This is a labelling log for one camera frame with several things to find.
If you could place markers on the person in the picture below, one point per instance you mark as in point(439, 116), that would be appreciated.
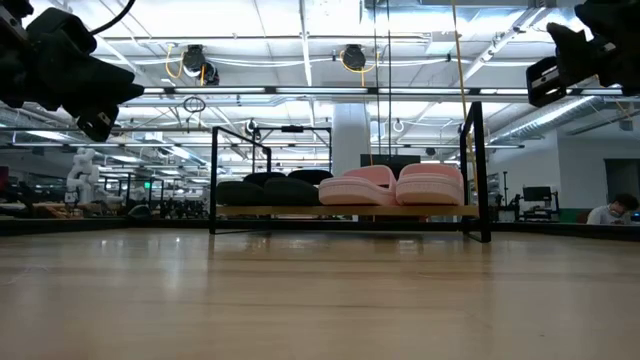
point(602, 216)

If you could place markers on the black metal table frame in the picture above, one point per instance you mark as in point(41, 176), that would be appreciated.
point(100, 226)

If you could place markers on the black background screen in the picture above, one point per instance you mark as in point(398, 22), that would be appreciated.
point(390, 159)

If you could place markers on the pink slide sandal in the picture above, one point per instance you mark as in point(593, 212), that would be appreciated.
point(430, 190)
point(350, 192)

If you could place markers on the small monitor on stand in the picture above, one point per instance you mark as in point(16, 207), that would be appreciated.
point(537, 193)

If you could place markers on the black slide sandal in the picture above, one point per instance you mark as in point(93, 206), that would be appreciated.
point(240, 194)
point(292, 192)

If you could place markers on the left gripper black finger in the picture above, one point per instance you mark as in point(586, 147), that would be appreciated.
point(131, 91)

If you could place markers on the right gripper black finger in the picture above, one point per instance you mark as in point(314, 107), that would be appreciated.
point(560, 40)

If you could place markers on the black background station frame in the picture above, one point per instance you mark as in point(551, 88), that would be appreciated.
point(330, 150)

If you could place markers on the wooden shelf black metal frame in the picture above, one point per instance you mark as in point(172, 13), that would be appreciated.
point(350, 210)

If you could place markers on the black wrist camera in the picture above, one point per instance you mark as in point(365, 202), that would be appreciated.
point(615, 20)
point(60, 32)

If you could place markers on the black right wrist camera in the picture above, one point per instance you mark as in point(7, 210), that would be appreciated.
point(615, 20)

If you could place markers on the white round pillar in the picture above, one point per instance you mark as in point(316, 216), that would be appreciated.
point(350, 140)

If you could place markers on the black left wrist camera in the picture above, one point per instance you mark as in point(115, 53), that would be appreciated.
point(60, 32)

